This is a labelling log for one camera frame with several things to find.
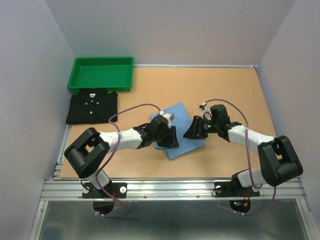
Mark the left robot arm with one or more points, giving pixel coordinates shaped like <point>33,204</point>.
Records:
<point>87,152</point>

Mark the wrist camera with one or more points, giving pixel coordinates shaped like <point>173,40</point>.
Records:
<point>168,116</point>
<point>205,111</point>

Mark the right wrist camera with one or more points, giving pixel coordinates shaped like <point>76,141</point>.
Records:
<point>205,111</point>

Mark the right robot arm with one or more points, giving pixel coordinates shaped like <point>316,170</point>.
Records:
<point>278,160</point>

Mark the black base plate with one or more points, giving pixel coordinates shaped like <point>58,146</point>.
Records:
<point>116,189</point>
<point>227,189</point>

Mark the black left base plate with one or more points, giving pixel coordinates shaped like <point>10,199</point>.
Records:
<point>116,189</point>

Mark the aluminium mounting rail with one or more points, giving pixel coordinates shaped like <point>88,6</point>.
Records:
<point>161,189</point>

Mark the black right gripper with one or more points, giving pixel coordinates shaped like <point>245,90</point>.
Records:
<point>195,130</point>

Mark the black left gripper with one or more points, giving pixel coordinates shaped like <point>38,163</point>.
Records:
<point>171,141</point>

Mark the green plastic tray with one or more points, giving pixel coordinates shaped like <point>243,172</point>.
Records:
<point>114,73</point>

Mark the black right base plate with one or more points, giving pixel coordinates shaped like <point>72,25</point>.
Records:
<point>227,189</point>

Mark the folded black shirt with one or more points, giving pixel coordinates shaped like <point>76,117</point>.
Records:
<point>92,106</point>

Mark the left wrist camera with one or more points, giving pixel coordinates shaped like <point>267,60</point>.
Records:
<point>168,116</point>

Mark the light blue long sleeve shirt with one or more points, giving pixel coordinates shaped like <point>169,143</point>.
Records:
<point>182,122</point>

